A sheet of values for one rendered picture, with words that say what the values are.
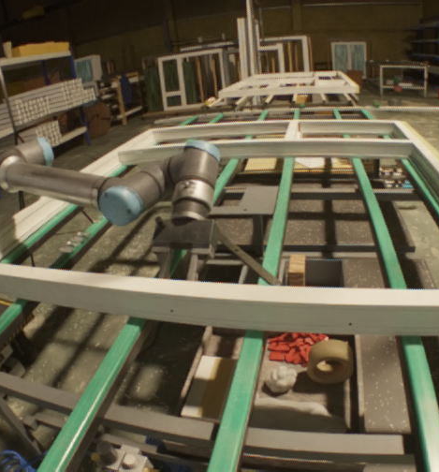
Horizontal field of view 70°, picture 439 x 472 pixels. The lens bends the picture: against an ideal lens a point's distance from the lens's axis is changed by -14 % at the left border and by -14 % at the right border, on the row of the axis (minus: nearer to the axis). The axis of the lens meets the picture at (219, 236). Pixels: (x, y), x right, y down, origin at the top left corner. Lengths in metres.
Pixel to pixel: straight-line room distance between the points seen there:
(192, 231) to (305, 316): 0.29
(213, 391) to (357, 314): 0.35
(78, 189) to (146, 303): 0.34
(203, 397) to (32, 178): 0.72
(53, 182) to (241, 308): 0.58
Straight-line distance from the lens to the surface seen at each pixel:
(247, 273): 1.09
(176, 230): 0.75
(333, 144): 1.54
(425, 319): 0.65
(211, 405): 0.77
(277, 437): 0.56
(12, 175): 1.12
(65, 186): 0.92
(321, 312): 0.61
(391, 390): 0.93
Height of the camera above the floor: 1.32
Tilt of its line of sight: 29 degrees down
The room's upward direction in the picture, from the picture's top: 8 degrees counter-clockwise
